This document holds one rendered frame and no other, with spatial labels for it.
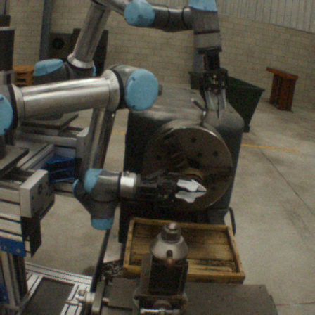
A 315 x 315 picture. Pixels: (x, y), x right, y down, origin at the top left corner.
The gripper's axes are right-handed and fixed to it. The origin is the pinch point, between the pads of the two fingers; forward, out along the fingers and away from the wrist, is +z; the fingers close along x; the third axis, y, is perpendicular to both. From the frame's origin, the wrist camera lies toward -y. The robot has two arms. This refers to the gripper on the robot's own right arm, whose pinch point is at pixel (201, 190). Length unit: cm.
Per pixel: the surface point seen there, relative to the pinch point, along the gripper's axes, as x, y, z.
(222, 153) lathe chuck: 7.4, -15.2, 7.3
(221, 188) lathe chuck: -5.7, -15.2, 9.1
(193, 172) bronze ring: 3.8, -4.0, -3.1
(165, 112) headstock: 15.4, -32.3, -13.3
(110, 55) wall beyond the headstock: -43, -1011, -191
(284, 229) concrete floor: -109, -170, 109
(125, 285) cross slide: -12.0, 34.4, -18.8
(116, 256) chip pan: -54, -35, -28
